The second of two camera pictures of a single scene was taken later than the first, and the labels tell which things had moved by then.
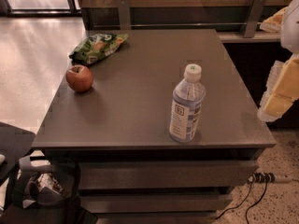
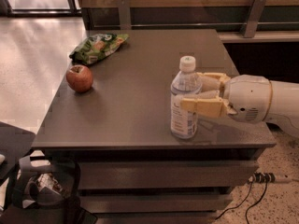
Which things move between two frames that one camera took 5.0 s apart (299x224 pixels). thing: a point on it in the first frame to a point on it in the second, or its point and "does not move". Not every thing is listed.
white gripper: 291,27 to 249,97
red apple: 79,78 does not move
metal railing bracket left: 124,12 does not move
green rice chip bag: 96,47 does not move
